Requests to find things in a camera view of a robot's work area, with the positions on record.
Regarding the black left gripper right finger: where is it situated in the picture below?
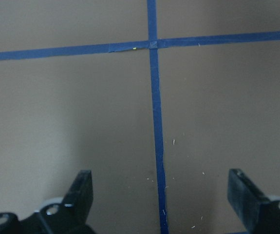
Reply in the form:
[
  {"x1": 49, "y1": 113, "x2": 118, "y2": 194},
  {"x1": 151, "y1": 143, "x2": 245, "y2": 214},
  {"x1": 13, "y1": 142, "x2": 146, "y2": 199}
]
[{"x1": 227, "y1": 169, "x2": 280, "y2": 234}]

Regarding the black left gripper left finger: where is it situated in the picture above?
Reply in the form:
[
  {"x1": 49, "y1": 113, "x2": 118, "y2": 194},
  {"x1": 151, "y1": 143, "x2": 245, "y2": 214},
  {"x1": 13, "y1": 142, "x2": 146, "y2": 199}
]
[{"x1": 35, "y1": 170, "x2": 93, "y2": 234}]

